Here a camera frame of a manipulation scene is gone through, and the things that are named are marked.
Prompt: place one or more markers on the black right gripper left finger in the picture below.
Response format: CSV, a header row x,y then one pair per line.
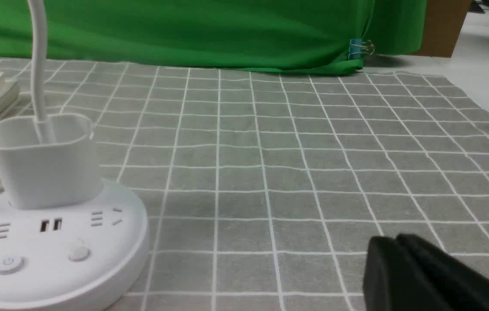
x,y
393,281

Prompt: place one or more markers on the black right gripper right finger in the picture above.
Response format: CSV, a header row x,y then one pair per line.
x,y
462,287

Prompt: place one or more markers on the blue binder clip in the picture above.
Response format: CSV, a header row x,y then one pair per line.
x,y
358,48

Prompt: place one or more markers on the grey checked tablecloth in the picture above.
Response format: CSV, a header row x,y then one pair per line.
x,y
263,191

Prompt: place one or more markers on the green backdrop cloth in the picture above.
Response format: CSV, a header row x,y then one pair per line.
x,y
273,36

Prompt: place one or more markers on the brown cardboard box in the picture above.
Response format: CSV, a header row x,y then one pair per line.
x,y
443,22

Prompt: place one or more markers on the white desk lamp with base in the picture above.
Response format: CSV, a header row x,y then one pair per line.
x,y
69,239

